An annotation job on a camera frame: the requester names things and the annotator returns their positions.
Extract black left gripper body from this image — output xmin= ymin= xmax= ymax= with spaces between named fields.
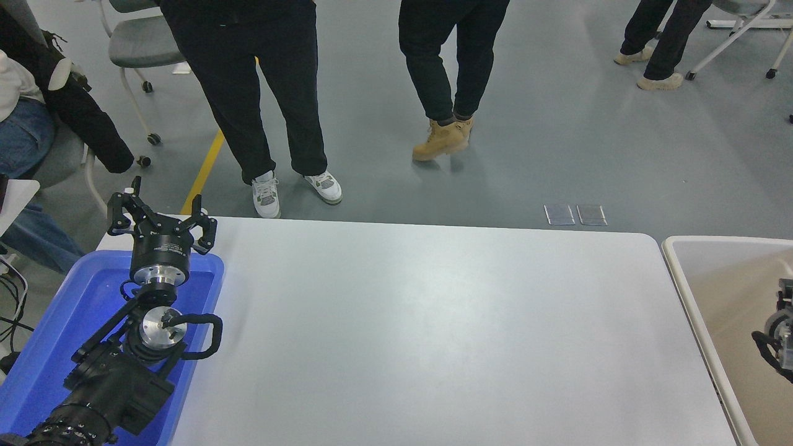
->
xmin=128 ymin=223 xmax=192 ymax=271

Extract seated person's chair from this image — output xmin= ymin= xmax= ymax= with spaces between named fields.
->
xmin=31 ymin=124 xmax=152 ymax=214

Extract black jacket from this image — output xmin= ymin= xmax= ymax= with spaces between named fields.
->
xmin=0 ymin=0 xmax=136 ymax=175

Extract small white side table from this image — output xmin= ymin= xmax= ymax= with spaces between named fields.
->
xmin=0 ymin=178 xmax=41 ymax=278

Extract blue plastic tray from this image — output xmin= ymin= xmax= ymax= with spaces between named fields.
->
xmin=0 ymin=250 xmax=225 ymax=446

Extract seated person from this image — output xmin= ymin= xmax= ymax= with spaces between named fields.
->
xmin=0 ymin=48 xmax=87 ymax=275

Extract standing person with white sneakers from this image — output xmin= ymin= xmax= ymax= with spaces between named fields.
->
xmin=156 ymin=0 xmax=343 ymax=219

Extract grey wheeled chair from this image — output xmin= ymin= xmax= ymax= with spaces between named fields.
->
xmin=99 ymin=0 xmax=186 ymax=146

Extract standing person with tan boots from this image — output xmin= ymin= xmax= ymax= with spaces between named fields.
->
xmin=398 ymin=0 xmax=512 ymax=163

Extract walking person with beige shoes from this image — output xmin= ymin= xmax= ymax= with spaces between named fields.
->
xmin=613 ymin=0 xmax=714 ymax=92

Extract large pale bin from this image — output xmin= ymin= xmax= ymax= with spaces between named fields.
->
xmin=662 ymin=235 xmax=793 ymax=446

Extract white wheeled chair base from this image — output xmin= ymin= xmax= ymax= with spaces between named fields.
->
xmin=685 ymin=0 xmax=793 ymax=81

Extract black cables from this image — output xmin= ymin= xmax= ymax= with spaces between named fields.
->
xmin=0 ymin=255 xmax=35 ymax=376

